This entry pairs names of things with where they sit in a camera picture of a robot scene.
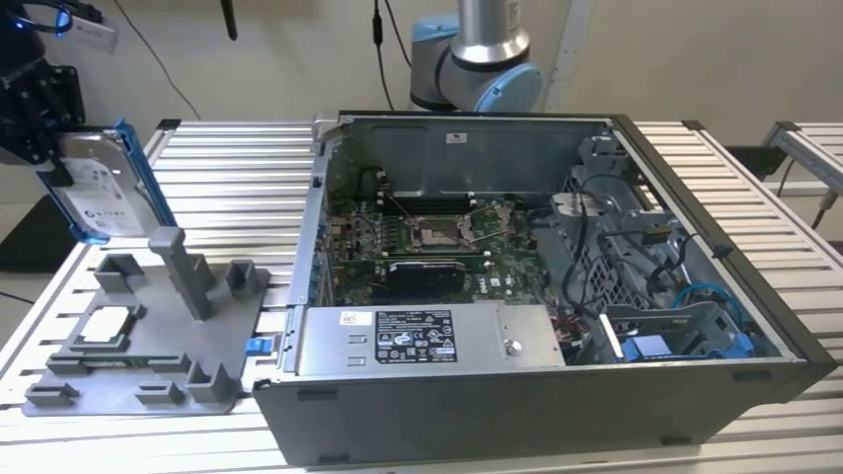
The black graphics card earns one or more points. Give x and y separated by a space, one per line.
422 279

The CPU socket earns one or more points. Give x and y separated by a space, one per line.
438 232

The hard disk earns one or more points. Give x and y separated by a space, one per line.
99 192

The black box under table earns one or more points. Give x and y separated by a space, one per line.
754 163

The grey parts rack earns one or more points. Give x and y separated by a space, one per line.
164 340

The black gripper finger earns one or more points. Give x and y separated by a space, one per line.
63 94

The green RAM stick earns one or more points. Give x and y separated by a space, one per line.
125 363

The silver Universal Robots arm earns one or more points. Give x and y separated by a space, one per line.
494 29

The metal slat side table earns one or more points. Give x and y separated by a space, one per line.
810 143

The grey metal disk bay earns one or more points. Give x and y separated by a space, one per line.
664 316

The black RAM slot bank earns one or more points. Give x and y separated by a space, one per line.
428 202

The green motherboard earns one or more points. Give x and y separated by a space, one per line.
514 276

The blue case latch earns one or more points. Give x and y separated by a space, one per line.
256 345

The black antenna rod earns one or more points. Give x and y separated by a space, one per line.
228 20

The silver power supply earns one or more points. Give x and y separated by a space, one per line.
330 345

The white labelled wrist camera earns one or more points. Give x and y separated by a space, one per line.
92 32

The black open PC case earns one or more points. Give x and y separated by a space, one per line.
500 415

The silver CPU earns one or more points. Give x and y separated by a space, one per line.
108 325

